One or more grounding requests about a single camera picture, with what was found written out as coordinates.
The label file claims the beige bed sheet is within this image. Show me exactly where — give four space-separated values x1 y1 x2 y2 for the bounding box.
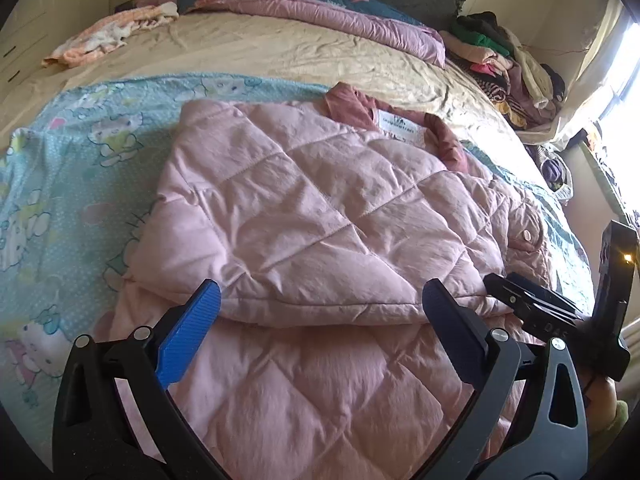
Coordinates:
1 13 542 184

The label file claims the pile of assorted clothes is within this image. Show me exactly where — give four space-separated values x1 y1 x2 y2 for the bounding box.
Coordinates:
440 11 566 131

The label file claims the cream wardrobe with black handles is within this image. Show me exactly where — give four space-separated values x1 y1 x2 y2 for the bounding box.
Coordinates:
1 0 108 96

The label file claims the floral bag of clothes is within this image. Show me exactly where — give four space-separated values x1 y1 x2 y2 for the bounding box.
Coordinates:
527 145 574 205

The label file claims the person's right hand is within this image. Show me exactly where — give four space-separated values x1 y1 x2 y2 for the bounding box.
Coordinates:
578 368 628 437

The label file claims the green window sill cushion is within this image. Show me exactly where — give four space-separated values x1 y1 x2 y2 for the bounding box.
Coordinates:
582 129 639 231

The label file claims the blue cartoon cat sheet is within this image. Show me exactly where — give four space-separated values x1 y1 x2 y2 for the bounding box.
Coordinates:
1 76 593 445

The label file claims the dark floral pink quilt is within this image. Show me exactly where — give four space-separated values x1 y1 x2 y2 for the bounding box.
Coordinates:
134 0 446 67

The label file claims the orange white small garment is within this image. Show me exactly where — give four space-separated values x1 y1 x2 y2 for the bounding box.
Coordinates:
41 2 179 68

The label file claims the pink quilted jacket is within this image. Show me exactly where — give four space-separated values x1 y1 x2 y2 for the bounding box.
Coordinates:
111 84 554 479

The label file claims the beige curtain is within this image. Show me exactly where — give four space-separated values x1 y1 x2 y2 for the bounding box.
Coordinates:
516 0 634 151

